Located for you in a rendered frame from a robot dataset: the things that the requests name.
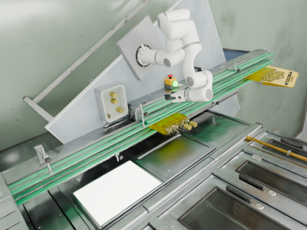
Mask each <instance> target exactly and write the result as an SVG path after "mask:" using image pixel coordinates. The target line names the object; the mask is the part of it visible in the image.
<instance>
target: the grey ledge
mask: <svg viewBox="0 0 307 230"><path fill-rule="evenodd" d="M238 93H239V92H238V89H236V90H234V91H232V92H230V93H228V94H226V95H225V96H223V97H221V98H219V99H217V100H216V102H220V103H222V102H223V101H225V100H227V99H229V98H231V97H233V96H234V95H236V94H238ZM211 108H213V104H212V103H209V104H207V105H206V106H204V107H202V108H200V109H198V110H196V111H195V112H193V113H191V114H189V115H187V116H188V117H189V118H192V117H194V116H195V115H197V114H199V113H201V112H203V111H205V110H207V109H211Z"/></svg>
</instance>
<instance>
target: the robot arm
mask: <svg viewBox="0 0 307 230"><path fill-rule="evenodd" d="M189 18H190V12H189V10H188V9H186V8H182V9H178V10H173V11H169V12H164V13H160V14H159V15H158V18H157V24H158V26H159V28H160V29H161V31H162V32H163V33H164V34H165V36H166V49H167V50H168V51H169V52H166V51H164V50H152V49H149V48H148V47H144V45H143V44H141V47H142V48H140V50H139V52H138V61H139V62H140V64H142V65H147V64H156V65H163V66H166V67H168V68H173V67H175V66H176V65H178V64H179V63H180V62H182V61H183V65H182V71H183V75H184V78H185V82H186V84H187V85H188V86H189V88H187V89H183V90H180V91H174V92H171V95H169V94H165V95H164V96H165V100H173V101H172V102H173V103H176V102H184V101H187V102H208V101H210V100H211V99H212V97H213V91H212V73H211V72H210V71H208V70H205V71H200V72H195V70H194V65H193V62H194V58H195V56H196V55H197V54H198V53H199V52H200V51H201V50H202V47H201V43H200V40H199V37H198V33H197V30H196V26H195V23H194V21H193V20H191V19H189ZM171 96H172V97H171Z"/></svg>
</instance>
